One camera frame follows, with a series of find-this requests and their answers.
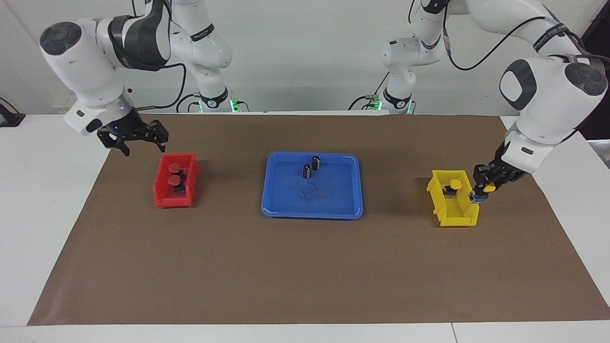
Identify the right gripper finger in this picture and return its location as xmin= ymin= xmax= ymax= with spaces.
xmin=145 ymin=119 xmax=170 ymax=153
xmin=97 ymin=132 xmax=131 ymax=157

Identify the yellow plastic bin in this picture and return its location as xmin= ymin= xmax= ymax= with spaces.
xmin=426 ymin=170 xmax=480 ymax=227

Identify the red plastic bin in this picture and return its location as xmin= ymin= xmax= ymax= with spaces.
xmin=152 ymin=152 xmax=200 ymax=208

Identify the black background panel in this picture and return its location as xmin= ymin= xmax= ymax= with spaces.
xmin=569 ymin=19 xmax=610 ymax=141

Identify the black table clamp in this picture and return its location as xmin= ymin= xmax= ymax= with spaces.
xmin=0 ymin=98 xmax=26 ymax=128

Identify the blue plastic tray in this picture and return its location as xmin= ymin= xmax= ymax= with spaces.
xmin=261 ymin=151 xmax=364 ymax=220

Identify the brown paper mat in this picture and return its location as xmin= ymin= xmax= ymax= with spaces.
xmin=28 ymin=113 xmax=610 ymax=326

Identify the black right base cable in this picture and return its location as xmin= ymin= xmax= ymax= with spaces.
xmin=175 ymin=93 xmax=202 ymax=113

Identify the black base cable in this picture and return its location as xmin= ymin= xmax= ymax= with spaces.
xmin=175 ymin=93 xmax=202 ymax=113
xmin=349 ymin=71 xmax=389 ymax=111

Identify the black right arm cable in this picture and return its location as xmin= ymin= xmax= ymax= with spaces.
xmin=129 ymin=62 xmax=187 ymax=111

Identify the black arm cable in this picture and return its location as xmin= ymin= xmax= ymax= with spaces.
xmin=129 ymin=62 xmax=187 ymax=111
xmin=442 ymin=16 xmax=588 ymax=72

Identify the white wall socket box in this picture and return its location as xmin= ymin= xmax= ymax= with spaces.
xmin=51 ymin=93 xmax=78 ymax=115

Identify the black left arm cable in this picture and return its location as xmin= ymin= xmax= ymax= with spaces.
xmin=442 ymin=16 xmax=588 ymax=72

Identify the black left base cable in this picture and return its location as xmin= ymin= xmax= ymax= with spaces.
xmin=349 ymin=71 xmax=389 ymax=111

